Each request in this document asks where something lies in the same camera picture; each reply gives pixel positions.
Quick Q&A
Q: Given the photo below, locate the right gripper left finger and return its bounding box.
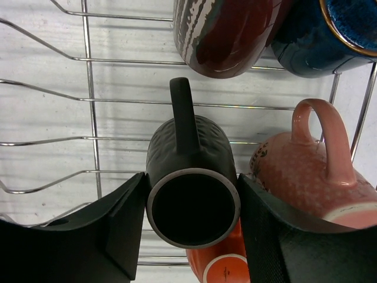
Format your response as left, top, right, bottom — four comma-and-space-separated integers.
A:
1, 173, 147, 282

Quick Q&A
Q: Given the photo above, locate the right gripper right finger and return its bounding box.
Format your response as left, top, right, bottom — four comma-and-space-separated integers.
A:
237, 174, 376, 282

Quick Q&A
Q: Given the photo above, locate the red orange cup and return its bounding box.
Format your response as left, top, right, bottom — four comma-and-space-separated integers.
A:
186, 222, 251, 283

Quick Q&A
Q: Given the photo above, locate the black cup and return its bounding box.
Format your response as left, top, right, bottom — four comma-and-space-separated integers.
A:
146, 77, 241, 249

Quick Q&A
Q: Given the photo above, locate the pink cup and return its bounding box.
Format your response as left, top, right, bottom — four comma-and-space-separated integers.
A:
249, 98, 376, 229

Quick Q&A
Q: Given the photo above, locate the blue cup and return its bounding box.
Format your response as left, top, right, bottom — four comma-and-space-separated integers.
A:
271, 1, 376, 78

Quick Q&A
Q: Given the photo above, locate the dark brown cup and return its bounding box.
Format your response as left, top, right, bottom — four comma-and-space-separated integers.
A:
173, 0, 293, 79

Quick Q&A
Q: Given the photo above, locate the wire dish rack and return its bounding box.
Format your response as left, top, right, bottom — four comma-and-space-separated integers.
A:
0, 0, 377, 268

